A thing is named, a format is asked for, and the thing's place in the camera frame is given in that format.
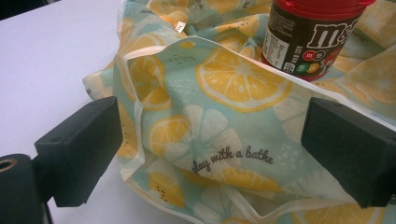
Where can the lemon print fabric bag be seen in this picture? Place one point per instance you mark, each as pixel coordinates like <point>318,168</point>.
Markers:
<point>218,124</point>

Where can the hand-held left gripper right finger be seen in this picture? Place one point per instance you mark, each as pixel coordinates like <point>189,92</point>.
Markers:
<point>348,146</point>

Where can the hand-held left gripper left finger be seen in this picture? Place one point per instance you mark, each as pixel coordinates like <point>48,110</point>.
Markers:
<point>79,149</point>

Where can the red M&M's candy jar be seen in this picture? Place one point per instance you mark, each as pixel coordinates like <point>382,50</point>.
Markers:
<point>306,37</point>

